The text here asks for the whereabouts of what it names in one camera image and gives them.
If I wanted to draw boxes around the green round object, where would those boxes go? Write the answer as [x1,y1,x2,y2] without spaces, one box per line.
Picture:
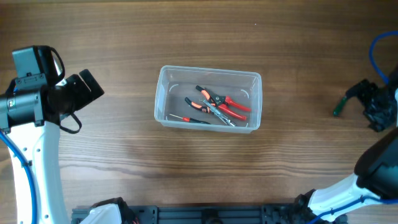
[333,96,348,117]

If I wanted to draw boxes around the red black screwdriver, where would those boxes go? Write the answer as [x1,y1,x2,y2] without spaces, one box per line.
[170,114,210,124]

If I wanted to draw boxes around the orange black needle-nose pliers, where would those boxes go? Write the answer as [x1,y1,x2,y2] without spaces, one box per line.
[184,85,220,114]

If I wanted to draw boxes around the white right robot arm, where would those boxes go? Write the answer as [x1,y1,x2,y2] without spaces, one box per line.
[307,79,397,223]

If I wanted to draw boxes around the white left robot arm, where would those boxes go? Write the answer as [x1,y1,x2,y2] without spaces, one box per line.
[1,69,104,223]

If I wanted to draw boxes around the clear plastic container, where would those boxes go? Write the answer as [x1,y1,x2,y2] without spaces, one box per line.
[154,65,262,133]

